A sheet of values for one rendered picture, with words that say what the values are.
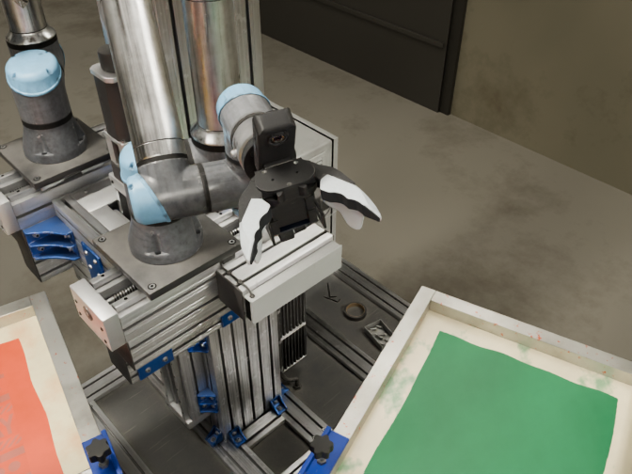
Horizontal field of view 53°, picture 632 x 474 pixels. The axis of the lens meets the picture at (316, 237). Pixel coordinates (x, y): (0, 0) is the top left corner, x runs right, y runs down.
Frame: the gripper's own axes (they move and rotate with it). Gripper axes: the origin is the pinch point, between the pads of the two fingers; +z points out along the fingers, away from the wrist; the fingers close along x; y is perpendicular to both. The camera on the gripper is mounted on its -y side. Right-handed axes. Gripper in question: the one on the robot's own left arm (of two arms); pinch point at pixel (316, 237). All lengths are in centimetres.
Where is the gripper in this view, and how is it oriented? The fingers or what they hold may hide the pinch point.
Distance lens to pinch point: 67.9
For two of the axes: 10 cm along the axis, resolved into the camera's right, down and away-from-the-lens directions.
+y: 1.3, 7.3, 6.7
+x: -9.4, 3.1, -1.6
